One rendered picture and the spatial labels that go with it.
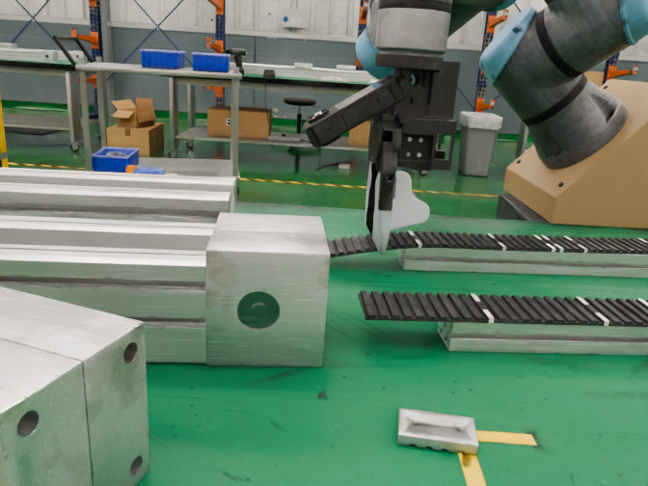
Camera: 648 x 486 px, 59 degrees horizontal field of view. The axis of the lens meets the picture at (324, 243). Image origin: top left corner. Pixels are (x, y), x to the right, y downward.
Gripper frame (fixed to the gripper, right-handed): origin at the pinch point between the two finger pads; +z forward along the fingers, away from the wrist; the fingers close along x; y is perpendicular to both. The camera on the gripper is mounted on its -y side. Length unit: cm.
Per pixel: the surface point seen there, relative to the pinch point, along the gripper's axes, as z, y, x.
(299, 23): -67, 6, 737
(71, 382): -4.3, -19.9, -40.1
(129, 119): 41, -150, 482
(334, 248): 1.7, -4.4, -0.4
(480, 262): 2.4, 12.9, -1.3
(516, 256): 1.3, 16.9, -1.4
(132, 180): -4.4, -27.7, 2.5
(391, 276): 3.7, 2.0, -3.5
